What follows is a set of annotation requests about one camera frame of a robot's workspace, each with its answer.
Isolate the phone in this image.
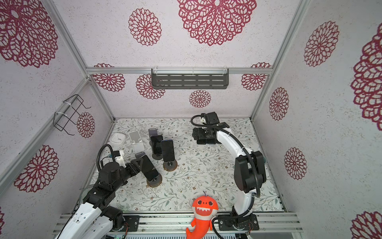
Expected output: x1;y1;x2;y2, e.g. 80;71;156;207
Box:
150;135;163;155
161;139;176;162
139;155;159;181

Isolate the black wire wall rack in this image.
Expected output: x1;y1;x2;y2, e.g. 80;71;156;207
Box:
52;94;91;136

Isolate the front round stand base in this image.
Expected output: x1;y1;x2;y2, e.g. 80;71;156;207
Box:
146;174;163;188

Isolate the red shark plush toy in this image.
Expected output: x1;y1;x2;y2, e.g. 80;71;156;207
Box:
186;194;219;239

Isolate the grey wall shelf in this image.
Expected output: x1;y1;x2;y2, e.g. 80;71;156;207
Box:
151;68;229;90

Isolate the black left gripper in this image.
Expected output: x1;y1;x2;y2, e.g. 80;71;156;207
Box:
113;157;143;192

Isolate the white earbuds case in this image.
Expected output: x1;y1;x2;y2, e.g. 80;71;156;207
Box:
109;132;126;145

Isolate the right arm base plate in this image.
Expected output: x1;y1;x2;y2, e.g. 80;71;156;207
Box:
218;214;260;231

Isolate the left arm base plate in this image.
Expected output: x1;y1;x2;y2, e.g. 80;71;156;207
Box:
112;215;140;233

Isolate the white empty phone stand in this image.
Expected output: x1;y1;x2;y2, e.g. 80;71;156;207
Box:
129;130;145;153

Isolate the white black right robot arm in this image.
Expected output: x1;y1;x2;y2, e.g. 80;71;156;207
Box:
190;112;267;217

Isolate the middle round stand base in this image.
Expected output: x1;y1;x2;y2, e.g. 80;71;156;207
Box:
163;160;178;172

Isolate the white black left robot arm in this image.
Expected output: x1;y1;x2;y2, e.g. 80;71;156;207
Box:
56;160;141;239

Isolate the round stand base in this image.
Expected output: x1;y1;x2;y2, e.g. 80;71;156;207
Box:
163;160;178;172
146;174;163;188

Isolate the grey empty phone stand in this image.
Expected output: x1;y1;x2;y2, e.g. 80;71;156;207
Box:
135;151;146;159

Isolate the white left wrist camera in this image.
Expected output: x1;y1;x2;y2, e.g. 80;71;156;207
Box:
112;150;126;168

